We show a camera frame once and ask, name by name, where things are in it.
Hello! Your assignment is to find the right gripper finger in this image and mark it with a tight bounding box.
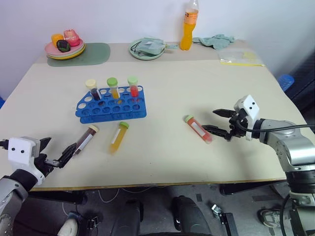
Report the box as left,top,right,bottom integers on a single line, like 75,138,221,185
212,108,238,119
201,124,231,141

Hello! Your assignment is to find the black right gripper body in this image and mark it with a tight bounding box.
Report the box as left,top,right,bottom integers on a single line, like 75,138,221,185
226,108,252,142

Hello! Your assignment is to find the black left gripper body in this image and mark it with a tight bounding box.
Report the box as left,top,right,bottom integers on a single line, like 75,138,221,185
33,153,62,178

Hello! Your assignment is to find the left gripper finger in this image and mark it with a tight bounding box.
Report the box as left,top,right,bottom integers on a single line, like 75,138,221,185
58,143,78,169
38,137,52,157

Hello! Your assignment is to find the green-capped tube with red liquid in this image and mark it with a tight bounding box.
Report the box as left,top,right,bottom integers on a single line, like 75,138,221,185
127,76,140,98
184,115,215,145

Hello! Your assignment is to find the cream-capped tube with dark liquid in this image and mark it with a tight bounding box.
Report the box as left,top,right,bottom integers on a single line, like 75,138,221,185
73,124,99,155
85,79,102,101

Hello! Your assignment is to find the green-capped tube with orange liquid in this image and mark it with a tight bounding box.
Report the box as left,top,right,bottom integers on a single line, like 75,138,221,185
109,121,130,155
106,77,122,100

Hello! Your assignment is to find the blue plastic test tube rack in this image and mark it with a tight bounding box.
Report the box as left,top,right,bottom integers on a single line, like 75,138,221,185
75,85,147,124

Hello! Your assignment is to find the clear plastic zip bag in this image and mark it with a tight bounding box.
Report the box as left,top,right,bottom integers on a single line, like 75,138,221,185
217,48,266,67

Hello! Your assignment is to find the blue plastic stool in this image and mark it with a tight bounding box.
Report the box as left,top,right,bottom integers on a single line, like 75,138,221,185
277,74,295,92

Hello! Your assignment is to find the white shoe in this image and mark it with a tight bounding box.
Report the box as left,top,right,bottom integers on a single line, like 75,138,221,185
57,218,79,236

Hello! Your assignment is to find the crumpled green cloth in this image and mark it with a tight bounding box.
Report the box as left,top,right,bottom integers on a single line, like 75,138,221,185
192,33,236,50

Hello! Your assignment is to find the black object beside table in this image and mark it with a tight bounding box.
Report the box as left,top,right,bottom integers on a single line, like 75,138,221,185
284,46,315,126

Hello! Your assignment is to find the caster wheel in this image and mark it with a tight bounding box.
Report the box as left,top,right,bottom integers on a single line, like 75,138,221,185
211,203,224,220

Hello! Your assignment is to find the orange drink bottle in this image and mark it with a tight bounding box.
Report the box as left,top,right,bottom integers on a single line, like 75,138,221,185
180,0,200,51

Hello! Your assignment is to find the pale green stacked plate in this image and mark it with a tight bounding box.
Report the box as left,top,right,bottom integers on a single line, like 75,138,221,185
46,54,79,61

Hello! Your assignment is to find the dark rounded shape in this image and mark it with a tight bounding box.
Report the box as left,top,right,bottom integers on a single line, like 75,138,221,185
171,195,210,236

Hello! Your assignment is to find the grey sneaker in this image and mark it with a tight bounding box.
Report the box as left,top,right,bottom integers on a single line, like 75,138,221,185
257,207,284,229

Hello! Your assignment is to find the yellow plate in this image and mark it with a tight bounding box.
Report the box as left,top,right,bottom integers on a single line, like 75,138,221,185
47,45,87,60

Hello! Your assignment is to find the light green plate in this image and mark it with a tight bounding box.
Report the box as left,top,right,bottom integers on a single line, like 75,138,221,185
128,38,166,60

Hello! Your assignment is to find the pink plate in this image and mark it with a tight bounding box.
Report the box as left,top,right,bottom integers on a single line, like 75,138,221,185
44,40,85,55

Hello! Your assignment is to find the dark toy food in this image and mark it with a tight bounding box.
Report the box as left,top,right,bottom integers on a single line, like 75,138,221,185
56,39,71,53

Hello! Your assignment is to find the green placemat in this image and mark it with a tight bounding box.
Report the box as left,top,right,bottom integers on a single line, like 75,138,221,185
47,42,111,68

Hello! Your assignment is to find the orange toy food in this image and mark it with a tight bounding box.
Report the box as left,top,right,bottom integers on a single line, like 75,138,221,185
51,33,65,45

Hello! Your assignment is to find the pink toy food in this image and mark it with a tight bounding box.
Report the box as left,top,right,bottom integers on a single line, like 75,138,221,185
63,29,82,48

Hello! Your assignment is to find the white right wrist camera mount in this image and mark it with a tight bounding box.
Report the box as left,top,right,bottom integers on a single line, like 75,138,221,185
233,94,261,142

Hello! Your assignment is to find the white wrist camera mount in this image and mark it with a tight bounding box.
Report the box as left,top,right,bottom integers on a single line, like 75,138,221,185
7,136,47,185
233,94,261,142

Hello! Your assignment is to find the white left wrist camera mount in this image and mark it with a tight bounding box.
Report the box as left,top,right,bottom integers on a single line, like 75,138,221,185
7,136,47,185

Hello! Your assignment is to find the black table frame bar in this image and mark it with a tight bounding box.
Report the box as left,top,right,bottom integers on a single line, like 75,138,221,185
219,180,289,197
27,189,89,205

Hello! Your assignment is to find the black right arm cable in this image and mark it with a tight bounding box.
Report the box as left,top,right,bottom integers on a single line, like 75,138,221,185
235,121,315,135

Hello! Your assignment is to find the white floor cable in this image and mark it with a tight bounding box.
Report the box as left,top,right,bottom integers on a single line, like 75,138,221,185
97,187,119,204

